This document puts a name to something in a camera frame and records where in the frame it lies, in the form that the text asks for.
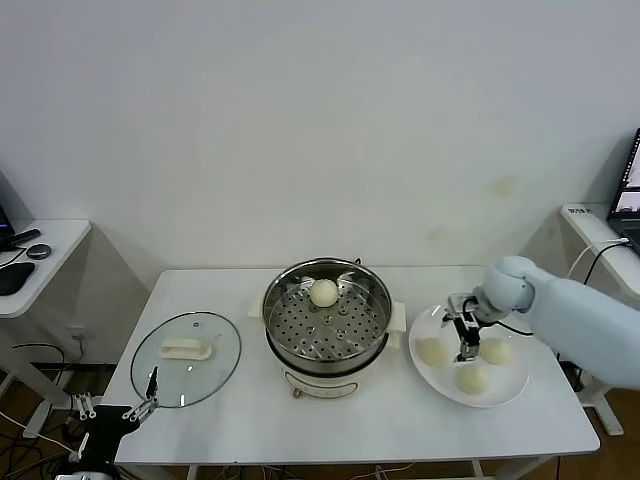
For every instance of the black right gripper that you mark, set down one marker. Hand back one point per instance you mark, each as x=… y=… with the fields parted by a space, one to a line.
x=472 y=327

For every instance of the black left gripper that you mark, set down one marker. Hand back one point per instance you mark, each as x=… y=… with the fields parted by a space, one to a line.
x=107 y=427

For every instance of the white steamed baozi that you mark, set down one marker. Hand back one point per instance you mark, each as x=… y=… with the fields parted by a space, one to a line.
x=323 y=293
x=496 y=351
x=434 y=351
x=471 y=380

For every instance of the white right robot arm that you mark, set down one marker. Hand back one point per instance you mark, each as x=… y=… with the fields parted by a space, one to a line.
x=575 y=320

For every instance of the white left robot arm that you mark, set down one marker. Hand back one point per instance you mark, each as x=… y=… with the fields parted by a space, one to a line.
x=85 y=474

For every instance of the stainless steel steamer basket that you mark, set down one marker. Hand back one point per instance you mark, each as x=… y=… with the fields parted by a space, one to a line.
x=325 y=330

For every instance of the white round plate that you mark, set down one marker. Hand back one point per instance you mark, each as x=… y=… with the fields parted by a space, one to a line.
x=500 y=390

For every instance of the cream electric cooking pot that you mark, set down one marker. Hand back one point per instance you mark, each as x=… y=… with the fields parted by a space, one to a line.
x=325 y=385

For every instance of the black computer mouse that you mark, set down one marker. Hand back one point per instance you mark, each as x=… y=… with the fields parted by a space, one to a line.
x=15 y=277
x=39 y=251

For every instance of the white side desk with laptop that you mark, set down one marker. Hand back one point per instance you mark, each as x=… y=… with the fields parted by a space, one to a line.
x=575 y=225

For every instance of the printed label sticker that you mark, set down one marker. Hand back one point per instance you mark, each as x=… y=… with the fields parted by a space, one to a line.
x=579 y=211

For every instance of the black remote control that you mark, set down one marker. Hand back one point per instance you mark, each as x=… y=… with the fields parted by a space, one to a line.
x=25 y=237

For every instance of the dark computer monitor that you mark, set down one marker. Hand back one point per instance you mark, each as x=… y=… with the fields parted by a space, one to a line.
x=4 y=220

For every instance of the black open laptop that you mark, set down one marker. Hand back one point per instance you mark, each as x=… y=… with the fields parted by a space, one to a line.
x=627 y=200

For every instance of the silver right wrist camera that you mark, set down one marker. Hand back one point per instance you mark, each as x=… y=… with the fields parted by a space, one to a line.
x=457 y=304

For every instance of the white wall socket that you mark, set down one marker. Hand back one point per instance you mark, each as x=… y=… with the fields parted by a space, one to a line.
x=80 y=332

